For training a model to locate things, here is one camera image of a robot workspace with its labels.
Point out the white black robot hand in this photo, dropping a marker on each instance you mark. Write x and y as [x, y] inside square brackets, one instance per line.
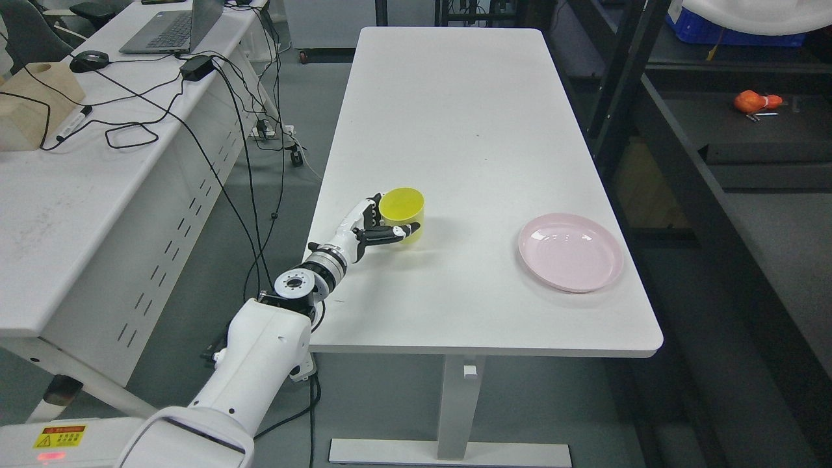
[363, 227]

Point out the yellow plastic cup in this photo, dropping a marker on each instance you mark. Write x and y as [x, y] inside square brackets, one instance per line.
[404, 205]

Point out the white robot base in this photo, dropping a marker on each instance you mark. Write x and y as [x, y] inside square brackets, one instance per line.
[92, 442]

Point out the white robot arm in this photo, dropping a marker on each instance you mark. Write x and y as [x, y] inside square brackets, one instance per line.
[264, 344]

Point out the black metal shelf rack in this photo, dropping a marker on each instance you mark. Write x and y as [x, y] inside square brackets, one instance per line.
[728, 215]

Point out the white standing desk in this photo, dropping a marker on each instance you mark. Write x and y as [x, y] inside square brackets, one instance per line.
[450, 351]

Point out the white power strip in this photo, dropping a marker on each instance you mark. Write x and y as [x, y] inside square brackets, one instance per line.
[306, 369]

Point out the pink plastic plate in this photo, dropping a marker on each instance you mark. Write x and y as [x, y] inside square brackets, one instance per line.
[570, 252]

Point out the black power adapter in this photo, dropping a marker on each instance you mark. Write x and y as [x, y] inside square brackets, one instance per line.
[196, 68]

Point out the white side desk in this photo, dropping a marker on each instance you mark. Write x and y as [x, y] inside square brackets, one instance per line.
[96, 231]

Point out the grey laptop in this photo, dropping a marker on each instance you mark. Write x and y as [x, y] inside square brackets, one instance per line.
[175, 31]

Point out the black white marker pen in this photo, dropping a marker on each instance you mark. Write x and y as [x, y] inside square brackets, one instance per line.
[73, 123]

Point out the black computer mouse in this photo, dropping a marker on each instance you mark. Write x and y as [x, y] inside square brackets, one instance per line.
[89, 61]

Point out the wooden box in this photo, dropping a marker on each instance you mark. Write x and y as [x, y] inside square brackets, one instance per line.
[35, 101]

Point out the black office chair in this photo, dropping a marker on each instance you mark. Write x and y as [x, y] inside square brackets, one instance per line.
[27, 38]

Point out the orange toy object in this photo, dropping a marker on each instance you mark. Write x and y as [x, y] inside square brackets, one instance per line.
[749, 102]

